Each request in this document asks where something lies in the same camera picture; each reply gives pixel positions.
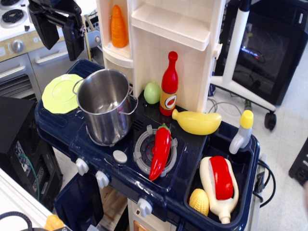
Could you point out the navy toy kitchen counter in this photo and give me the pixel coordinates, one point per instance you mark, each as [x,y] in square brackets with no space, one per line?
[168,195]

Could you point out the red toy ketchup bottle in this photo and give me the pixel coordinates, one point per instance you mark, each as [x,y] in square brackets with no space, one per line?
[169,86]

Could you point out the green toy lime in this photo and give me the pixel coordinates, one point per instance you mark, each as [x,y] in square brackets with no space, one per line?
[152,93]

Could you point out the red toy chili pepper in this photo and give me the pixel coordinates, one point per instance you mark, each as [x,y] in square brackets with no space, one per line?
[161,149]

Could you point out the grey round stove button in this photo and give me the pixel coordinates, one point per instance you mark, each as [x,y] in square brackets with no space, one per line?
[120,157]

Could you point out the black monitor screen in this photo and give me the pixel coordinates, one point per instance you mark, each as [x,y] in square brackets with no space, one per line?
[274,40]

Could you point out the grey right stove knob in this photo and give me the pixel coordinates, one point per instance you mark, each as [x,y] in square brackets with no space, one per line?
[145,207]

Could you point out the white monitor stand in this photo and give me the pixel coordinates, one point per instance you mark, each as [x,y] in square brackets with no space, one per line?
[225,81]

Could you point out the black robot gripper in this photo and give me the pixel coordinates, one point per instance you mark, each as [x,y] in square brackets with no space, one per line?
[47,14]

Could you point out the light green plastic plate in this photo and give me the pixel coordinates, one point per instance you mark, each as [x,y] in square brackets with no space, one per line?
[60,95]

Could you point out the grey left stove knob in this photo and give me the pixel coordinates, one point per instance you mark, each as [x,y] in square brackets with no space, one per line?
[82,166]

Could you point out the grey stove knob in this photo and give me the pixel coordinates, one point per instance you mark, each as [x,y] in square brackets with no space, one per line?
[82,166]
[102,179]
[145,207]

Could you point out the black computer case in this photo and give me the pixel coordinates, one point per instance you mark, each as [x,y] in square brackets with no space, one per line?
[24,155]

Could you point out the grey middle stove knob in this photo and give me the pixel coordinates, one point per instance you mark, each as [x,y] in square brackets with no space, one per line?
[102,179]

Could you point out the yellow toy corn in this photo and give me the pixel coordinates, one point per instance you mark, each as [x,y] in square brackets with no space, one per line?
[199,201]

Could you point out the white toy stove background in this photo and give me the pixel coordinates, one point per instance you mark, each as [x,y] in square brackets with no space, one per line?
[26,66]

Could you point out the orange toy carrot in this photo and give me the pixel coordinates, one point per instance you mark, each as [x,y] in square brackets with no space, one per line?
[118,29]

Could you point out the yellow toy banana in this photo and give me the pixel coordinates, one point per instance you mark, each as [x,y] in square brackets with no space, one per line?
[197,123]

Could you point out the cream toy mayonnaise bottle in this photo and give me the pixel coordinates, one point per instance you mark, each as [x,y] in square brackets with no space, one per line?
[221,208]

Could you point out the cream toy kitchen shelf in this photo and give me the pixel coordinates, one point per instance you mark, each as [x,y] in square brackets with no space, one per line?
[191,28]

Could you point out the stainless steel pot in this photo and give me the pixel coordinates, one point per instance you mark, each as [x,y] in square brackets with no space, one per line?
[105,102]

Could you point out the grey toy stove burner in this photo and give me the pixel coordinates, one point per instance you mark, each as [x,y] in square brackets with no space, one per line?
[143,152]

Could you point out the yellow toy foreground object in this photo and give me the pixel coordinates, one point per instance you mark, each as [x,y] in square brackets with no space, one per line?
[53,223]

